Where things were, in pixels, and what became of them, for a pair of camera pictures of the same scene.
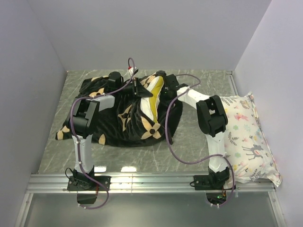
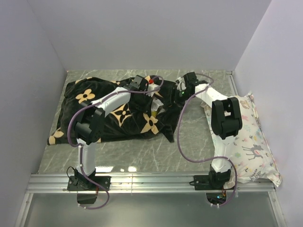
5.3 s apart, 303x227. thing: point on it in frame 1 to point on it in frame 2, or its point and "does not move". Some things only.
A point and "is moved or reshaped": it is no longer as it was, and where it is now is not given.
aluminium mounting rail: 57,184 does not move
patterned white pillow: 246,146 does not move
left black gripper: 140,91 to 147,108
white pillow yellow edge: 148,104 is moved or reshaped
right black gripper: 164,90 to 176,101
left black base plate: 87,184 does not move
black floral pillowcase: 124,125 is moved or reshaped
